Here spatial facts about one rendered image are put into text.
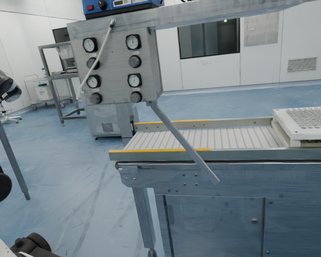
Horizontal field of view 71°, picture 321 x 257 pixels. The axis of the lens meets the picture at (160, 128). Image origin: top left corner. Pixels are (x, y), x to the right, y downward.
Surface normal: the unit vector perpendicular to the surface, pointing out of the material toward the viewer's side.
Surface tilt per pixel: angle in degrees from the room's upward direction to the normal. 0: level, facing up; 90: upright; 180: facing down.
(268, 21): 90
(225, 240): 90
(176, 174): 90
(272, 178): 90
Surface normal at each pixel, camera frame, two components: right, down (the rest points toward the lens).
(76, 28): -0.21, 0.37
